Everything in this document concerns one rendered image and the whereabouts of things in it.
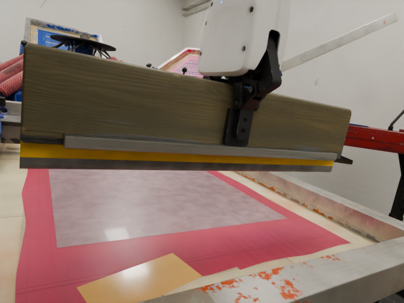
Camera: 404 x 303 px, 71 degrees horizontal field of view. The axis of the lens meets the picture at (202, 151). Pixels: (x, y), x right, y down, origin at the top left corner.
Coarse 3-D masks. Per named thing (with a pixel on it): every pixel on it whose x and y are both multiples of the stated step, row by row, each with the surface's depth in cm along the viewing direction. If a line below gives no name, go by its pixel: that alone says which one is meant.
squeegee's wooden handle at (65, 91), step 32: (32, 64) 21; (64, 64) 22; (96, 64) 23; (128, 64) 24; (32, 96) 21; (64, 96) 22; (96, 96) 23; (128, 96) 25; (160, 96) 26; (192, 96) 28; (224, 96) 30; (288, 96) 35; (32, 128) 22; (64, 128) 23; (96, 128) 24; (128, 128) 25; (160, 128) 27; (192, 128) 29; (224, 128) 31; (256, 128) 33; (288, 128) 35; (320, 128) 38
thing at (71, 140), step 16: (64, 144) 22; (80, 144) 23; (96, 144) 23; (112, 144) 24; (128, 144) 24; (144, 144) 25; (160, 144) 26; (176, 144) 27; (192, 144) 28; (208, 144) 29; (224, 144) 31
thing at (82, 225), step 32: (32, 192) 42; (64, 192) 44; (96, 192) 45; (128, 192) 48; (160, 192) 50; (32, 224) 33; (64, 224) 34; (96, 224) 35; (128, 224) 36; (160, 224) 38; (192, 224) 39; (32, 256) 27; (64, 256) 28; (96, 256) 29; (128, 256) 30; (160, 256) 31; (192, 256) 31; (224, 256) 32; (32, 288) 23; (64, 288) 24
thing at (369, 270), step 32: (288, 192) 57; (320, 192) 52; (352, 224) 46; (384, 224) 42; (352, 256) 30; (384, 256) 31; (224, 288) 21; (256, 288) 22; (288, 288) 23; (320, 288) 23; (352, 288) 25; (384, 288) 29
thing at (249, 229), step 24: (168, 192) 50; (192, 192) 52; (216, 192) 54; (240, 192) 56; (192, 216) 42; (216, 216) 43; (240, 216) 44; (264, 216) 46; (288, 216) 47; (216, 240) 36; (240, 240) 37; (264, 240) 38; (288, 240) 39; (312, 240) 40; (336, 240) 41; (240, 264) 31
